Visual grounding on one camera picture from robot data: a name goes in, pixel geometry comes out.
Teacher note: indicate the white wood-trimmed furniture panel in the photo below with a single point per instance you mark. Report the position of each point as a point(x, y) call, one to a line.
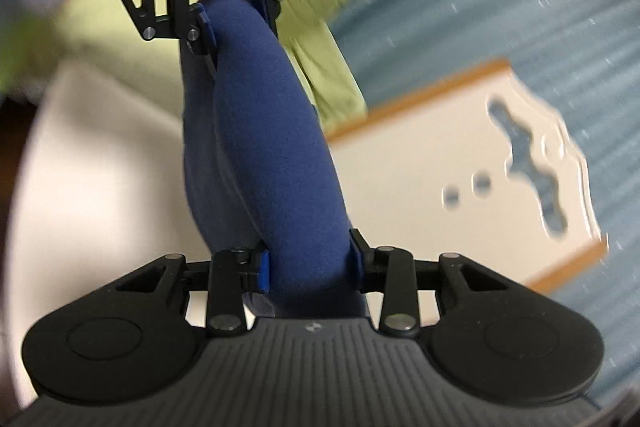
point(425, 167)

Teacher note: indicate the navy blue garment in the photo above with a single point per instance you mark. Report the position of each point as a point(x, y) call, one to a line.
point(270, 132)

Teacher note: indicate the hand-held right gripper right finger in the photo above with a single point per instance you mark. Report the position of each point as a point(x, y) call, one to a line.
point(357, 264)

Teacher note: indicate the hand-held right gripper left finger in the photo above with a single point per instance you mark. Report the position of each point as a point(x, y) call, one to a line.
point(263, 269)

